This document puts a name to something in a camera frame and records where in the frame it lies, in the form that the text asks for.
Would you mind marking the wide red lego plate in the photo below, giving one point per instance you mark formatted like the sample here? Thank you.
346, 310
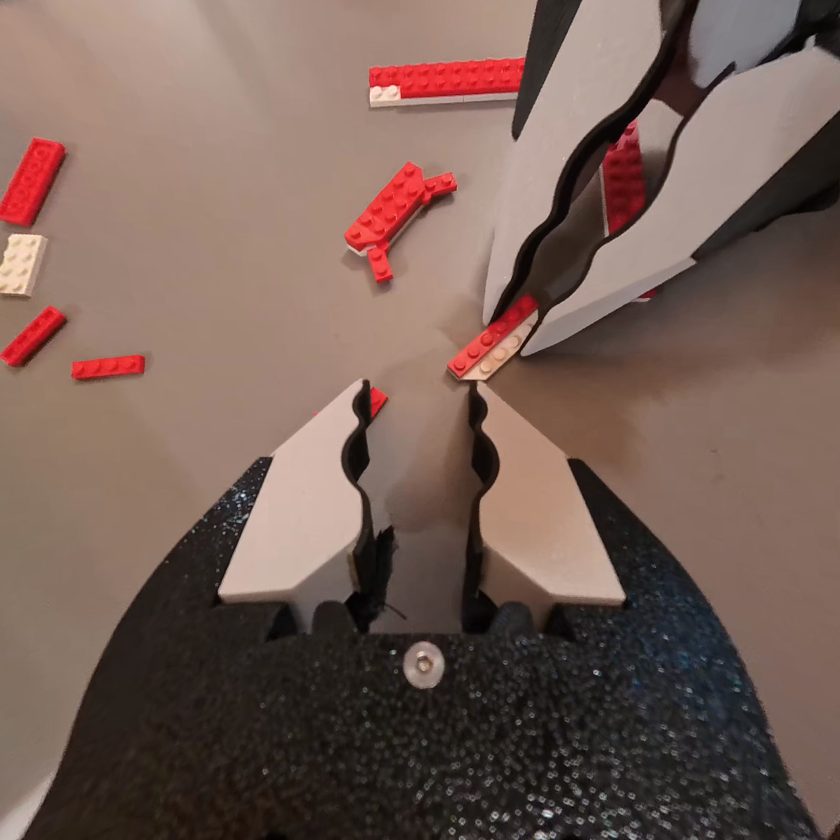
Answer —
29, 184

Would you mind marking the red and white lego wedge assembly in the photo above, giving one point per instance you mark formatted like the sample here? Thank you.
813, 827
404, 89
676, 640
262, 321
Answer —
489, 348

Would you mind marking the long red lego plate assembly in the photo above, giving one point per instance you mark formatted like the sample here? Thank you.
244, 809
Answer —
623, 184

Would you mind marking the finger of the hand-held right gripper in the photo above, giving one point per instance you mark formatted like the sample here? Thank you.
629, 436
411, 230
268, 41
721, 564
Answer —
571, 98
722, 170

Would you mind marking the narrow red lego plate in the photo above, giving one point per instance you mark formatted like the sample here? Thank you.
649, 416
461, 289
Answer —
108, 367
33, 336

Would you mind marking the small red lego plate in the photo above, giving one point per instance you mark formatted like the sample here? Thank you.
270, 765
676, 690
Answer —
379, 401

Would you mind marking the red lego wing assembly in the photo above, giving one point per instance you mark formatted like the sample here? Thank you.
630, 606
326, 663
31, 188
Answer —
390, 210

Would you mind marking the long red and white lego assembly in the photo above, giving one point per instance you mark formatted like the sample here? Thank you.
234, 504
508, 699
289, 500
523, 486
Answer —
453, 77

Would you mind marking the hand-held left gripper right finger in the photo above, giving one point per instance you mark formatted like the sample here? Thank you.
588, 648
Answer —
544, 518

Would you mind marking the white lego plate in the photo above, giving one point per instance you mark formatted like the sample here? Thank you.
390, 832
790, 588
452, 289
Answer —
19, 266

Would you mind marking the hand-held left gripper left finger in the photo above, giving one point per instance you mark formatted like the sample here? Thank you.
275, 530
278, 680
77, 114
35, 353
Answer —
295, 518

